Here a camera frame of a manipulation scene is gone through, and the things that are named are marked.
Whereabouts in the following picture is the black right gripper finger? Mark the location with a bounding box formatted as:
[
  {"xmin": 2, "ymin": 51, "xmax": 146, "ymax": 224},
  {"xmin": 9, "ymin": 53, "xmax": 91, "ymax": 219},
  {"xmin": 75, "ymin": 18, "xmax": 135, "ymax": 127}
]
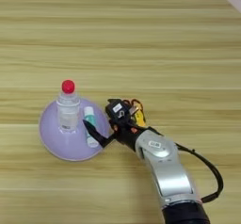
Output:
[{"xmin": 82, "ymin": 120, "xmax": 113, "ymax": 149}]

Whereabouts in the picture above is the black box white label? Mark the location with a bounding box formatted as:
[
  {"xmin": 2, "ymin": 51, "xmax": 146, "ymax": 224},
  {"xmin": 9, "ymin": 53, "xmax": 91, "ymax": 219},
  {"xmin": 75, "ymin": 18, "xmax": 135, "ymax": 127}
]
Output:
[{"xmin": 104, "ymin": 98, "xmax": 131, "ymax": 120}]

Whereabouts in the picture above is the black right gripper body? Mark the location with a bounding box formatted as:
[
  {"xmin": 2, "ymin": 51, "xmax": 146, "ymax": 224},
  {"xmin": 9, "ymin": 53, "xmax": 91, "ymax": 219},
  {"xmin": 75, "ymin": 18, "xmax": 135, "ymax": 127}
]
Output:
[{"xmin": 108, "ymin": 116, "xmax": 159, "ymax": 152}]

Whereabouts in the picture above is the clear bottle red cap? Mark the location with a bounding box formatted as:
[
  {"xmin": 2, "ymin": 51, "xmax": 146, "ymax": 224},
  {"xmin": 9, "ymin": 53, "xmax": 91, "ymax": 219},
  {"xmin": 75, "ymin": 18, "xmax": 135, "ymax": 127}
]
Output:
[{"xmin": 56, "ymin": 79, "xmax": 82, "ymax": 135}]

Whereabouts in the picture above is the purple round plate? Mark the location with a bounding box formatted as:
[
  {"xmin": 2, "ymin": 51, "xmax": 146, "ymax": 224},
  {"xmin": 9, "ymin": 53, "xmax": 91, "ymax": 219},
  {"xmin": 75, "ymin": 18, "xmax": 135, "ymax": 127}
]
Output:
[{"xmin": 39, "ymin": 96, "xmax": 111, "ymax": 162}]

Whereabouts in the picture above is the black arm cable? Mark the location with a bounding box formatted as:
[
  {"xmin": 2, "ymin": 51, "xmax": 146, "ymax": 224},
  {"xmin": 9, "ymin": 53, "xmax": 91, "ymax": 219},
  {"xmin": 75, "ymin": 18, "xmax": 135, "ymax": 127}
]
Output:
[{"xmin": 174, "ymin": 142, "xmax": 225, "ymax": 204}]

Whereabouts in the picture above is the green white glue stick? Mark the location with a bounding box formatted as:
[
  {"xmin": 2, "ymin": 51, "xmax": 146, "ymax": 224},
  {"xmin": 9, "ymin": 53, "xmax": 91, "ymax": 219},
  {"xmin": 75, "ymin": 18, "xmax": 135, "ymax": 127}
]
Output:
[{"xmin": 82, "ymin": 105, "xmax": 100, "ymax": 149}]

